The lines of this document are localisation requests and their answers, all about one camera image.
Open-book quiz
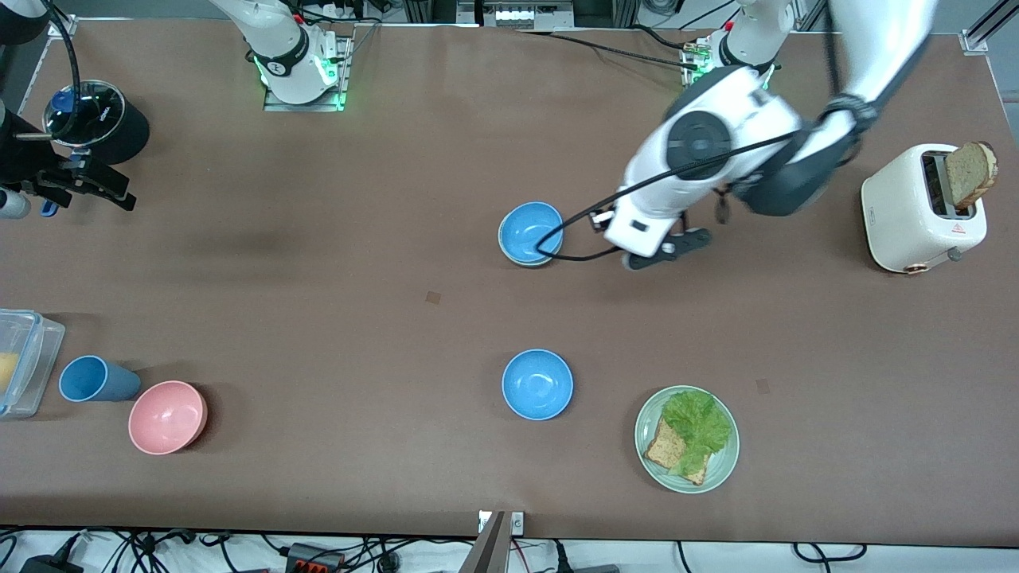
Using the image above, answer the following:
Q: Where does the blue bowl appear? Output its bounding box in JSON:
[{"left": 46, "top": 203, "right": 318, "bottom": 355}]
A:
[
  {"left": 502, "top": 349, "right": 574, "bottom": 421},
  {"left": 499, "top": 201, "right": 564, "bottom": 266}
]

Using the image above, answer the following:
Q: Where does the green bowl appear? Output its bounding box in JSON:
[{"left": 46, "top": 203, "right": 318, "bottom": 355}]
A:
[{"left": 498, "top": 227, "right": 563, "bottom": 269}]

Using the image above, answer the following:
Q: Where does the pink bowl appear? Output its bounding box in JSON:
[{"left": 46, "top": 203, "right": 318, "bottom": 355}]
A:
[{"left": 128, "top": 380, "right": 209, "bottom": 456}]

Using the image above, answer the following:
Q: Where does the black pot with glass lid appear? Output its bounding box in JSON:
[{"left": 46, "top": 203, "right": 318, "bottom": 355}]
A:
[{"left": 40, "top": 80, "right": 150, "bottom": 217}]

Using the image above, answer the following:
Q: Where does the clear plastic container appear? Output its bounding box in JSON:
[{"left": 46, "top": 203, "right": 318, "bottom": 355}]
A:
[{"left": 0, "top": 309, "right": 66, "bottom": 419}]

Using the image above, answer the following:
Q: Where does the blue cup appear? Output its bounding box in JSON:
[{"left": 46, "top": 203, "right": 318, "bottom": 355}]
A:
[{"left": 59, "top": 355, "right": 143, "bottom": 403}]

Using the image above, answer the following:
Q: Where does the green lettuce leaf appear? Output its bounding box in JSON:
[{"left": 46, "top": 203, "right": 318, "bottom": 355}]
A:
[{"left": 662, "top": 389, "right": 732, "bottom": 477}]

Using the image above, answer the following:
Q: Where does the white socket strip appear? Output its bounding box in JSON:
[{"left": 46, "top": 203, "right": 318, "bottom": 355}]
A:
[{"left": 482, "top": 0, "right": 574, "bottom": 29}]

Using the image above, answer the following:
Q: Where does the brown bread slice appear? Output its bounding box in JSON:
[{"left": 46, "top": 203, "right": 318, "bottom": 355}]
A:
[
  {"left": 945, "top": 141, "right": 999, "bottom": 210},
  {"left": 643, "top": 418, "right": 709, "bottom": 486}
]

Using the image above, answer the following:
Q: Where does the green plate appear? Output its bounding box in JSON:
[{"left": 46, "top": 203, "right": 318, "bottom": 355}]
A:
[{"left": 634, "top": 385, "right": 740, "bottom": 494}]

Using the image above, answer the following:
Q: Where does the white toaster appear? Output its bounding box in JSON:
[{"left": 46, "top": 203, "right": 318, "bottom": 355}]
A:
[{"left": 861, "top": 143, "right": 988, "bottom": 274}]

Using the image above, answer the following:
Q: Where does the black orange power strip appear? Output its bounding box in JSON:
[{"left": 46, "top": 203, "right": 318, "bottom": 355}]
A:
[{"left": 287, "top": 543, "right": 345, "bottom": 573}]

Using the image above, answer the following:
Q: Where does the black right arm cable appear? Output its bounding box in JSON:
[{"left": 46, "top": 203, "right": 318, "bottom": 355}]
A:
[{"left": 44, "top": 0, "right": 84, "bottom": 146}]

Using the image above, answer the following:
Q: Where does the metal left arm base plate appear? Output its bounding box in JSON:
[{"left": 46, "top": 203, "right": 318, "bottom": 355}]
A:
[{"left": 681, "top": 40, "right": 709, "bottom": 88}]

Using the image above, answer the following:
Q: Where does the long black table cable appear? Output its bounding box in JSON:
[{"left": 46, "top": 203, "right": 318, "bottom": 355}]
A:
[{"left": 516, "top": 29, "right": 705, "bottom": 71}]

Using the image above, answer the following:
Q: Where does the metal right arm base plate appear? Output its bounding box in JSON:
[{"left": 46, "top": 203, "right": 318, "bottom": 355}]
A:
[{"left": 263, "top": 36, "right": 353, "bottom": 112}]

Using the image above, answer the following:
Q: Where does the grey metal bracket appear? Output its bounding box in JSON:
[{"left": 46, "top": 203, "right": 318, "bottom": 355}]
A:
[{"left": 458, "top": 512, "right": 510, "bottom": 573}]

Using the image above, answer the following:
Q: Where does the looped black floor cable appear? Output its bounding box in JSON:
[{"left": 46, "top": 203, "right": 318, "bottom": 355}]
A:
[{"left": 792, "top": 543, "right": 869, "bottom": 563}]

